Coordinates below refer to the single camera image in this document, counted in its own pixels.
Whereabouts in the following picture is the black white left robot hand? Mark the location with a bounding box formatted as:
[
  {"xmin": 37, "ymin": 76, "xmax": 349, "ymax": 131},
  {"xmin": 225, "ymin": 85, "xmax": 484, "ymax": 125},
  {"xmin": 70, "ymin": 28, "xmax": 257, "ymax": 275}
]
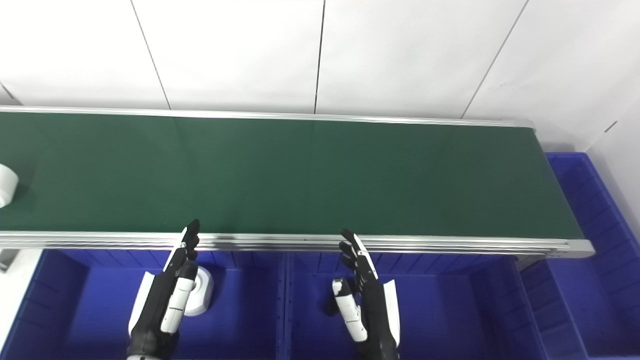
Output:
[{"xmin": 127, "ymin": 218, "xmax": 201, "ymax": 360}]

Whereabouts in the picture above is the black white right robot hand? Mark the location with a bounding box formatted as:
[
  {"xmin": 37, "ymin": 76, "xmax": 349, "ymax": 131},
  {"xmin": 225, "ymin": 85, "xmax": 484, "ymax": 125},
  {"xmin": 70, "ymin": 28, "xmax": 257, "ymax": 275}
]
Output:
[{"xmin": 332, "ymin": 228, "xmax": 402, "ymax": 360}]

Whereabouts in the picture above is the white cylindrical plastic part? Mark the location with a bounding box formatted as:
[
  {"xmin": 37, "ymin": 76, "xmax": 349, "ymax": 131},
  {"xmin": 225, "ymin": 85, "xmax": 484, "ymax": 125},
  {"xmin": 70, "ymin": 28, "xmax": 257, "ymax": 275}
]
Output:
[
  {"xmin": 0, "ymin": 164, "xmax": 20, "ymax": 209},
  {"xmin": 184, "ymin": 266, "xmax": 215, "ymax": 317}
]

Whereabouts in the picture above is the blue plastic bin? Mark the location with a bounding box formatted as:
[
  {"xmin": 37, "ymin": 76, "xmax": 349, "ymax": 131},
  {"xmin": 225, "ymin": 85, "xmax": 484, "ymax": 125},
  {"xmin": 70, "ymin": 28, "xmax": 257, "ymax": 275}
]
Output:
[
  {"xmin": 518, "ymin": 152, "xmax": 640, "ymax": 360},
  {"xmin": 0, "ymin": 249, "xmax": 290, "ymax": 360},
  {"xmin": 283, "ymin": 251, "xmax": 550, "ymax": 360}
]

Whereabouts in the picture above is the green conveyor belt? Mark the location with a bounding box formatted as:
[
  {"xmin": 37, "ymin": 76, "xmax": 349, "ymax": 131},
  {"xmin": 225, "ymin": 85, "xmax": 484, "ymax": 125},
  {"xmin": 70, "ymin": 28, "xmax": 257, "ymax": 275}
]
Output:
[
  {"xmin": 0, "ymin": 105, "xmax": 596, "ymax": 273},
  {"xmin": 0, "ymin": 112, "xmax": 585, "ymax": 240}
]

